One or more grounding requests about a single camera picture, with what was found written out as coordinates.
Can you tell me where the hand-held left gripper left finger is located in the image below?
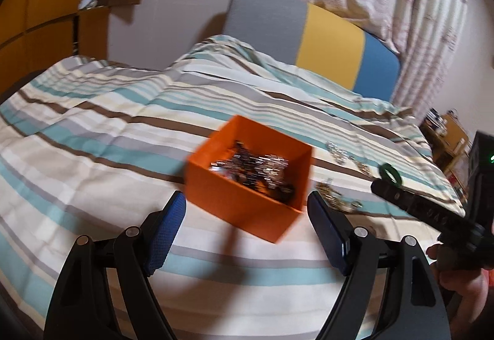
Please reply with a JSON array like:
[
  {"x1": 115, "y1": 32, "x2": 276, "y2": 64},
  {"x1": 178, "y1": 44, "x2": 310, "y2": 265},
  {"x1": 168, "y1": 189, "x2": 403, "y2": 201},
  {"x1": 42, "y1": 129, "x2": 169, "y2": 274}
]
[{"x1": 44, "y1": 190, "x2": 187, "y2": 340}]

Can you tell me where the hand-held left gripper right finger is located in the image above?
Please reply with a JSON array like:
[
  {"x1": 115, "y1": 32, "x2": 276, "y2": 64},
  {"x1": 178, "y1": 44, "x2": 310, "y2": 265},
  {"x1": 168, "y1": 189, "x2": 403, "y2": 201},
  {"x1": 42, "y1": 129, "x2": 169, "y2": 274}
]
[{"x1": 307, "y1": 191, "x2": 452, "y2": 340}]

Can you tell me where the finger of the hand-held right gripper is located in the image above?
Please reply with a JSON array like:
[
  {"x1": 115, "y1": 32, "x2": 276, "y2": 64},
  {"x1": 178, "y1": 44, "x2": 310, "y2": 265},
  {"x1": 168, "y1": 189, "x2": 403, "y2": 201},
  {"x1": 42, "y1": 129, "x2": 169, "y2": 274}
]
[{"x1": 370, "y1": 178, "x2": 472, "y2": 239}]

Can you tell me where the green bangle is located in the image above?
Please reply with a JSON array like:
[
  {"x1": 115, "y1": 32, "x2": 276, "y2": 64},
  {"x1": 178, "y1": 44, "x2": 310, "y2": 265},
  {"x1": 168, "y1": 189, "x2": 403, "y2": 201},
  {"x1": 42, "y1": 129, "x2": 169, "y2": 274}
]
[{"x1": 378, "y1": 163, "x2": 400, "y2": 186}]

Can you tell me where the orange box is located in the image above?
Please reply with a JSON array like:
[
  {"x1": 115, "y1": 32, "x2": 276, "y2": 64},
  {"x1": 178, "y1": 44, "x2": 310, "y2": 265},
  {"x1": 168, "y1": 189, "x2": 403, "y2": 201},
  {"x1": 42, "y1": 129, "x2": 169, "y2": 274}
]
[{"x1": 184, "y1": 115, "x2": 313, "y2": 244}]

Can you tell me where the sparkly brooch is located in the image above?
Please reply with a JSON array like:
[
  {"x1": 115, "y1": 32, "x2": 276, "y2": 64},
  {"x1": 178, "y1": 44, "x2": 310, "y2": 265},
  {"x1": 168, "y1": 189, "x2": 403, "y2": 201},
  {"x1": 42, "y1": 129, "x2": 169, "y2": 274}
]
[{"x1": 255, "y1": 155, "x2": 290, "y2": 178}]

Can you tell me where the silver chain bracelet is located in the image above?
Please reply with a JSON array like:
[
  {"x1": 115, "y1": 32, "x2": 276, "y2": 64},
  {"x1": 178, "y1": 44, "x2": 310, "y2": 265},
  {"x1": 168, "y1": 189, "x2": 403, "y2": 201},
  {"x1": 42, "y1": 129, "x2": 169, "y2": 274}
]
[
  {"x1": 208, "y1": 157, "x2": 240, "y2": 174},
  {"x1": 326, "y1": 141, "x2": 371, "y2": 174}
]

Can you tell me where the person's right hand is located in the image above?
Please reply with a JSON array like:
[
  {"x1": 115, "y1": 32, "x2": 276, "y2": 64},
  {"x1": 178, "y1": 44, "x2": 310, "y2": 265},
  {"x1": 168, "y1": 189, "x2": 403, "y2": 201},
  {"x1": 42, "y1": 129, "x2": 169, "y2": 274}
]
[{"x1": 426, "y1": 243, "x2": 494, "y2": 310}]

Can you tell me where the wooden desk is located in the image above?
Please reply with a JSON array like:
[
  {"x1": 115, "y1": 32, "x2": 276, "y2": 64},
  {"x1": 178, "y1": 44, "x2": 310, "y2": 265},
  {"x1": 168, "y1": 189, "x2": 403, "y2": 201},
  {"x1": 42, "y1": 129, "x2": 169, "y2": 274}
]
[{"x1": 421, "y1": 108, "x2": 473, "y2": 178}]

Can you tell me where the striped bed sheet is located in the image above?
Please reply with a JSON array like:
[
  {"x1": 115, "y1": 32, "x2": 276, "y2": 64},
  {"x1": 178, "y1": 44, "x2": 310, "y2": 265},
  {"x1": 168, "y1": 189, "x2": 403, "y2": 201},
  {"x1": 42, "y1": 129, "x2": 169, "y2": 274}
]
[{"x1": 0, "y1": 34, "x2": 466, "y2": 340}]

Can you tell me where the pale patterned curtain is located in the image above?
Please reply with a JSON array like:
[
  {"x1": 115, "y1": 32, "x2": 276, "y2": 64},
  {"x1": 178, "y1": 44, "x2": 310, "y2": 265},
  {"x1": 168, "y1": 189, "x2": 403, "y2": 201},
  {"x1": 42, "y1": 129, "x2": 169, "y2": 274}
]
[{"x1": 266, "y1": 0, "x2": 473, "y2": 120}]

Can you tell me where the grey yellow blue headboard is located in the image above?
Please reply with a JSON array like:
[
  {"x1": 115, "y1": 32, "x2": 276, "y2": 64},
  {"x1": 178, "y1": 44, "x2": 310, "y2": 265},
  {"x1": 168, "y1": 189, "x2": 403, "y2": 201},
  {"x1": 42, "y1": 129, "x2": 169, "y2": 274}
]
[{"x1": 224, "y1": 0, "x2": 402, "y2": 103}]

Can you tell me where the gold chain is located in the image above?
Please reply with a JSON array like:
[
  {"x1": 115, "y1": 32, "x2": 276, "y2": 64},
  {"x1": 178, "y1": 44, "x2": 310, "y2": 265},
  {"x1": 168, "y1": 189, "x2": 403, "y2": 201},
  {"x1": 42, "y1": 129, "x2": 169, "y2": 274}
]
[{"x1": 316, "y1": 178, "x2": 365, "y2": 212}]

